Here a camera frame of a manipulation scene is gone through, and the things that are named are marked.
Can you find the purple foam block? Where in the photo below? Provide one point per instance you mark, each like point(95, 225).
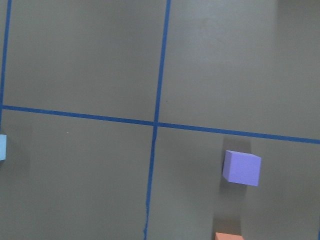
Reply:
point(242, 168)

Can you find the light blue foam block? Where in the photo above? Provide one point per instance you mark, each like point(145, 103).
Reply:
point(3, 147)

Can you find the orange foam block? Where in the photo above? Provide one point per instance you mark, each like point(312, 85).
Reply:
point(226, 236)

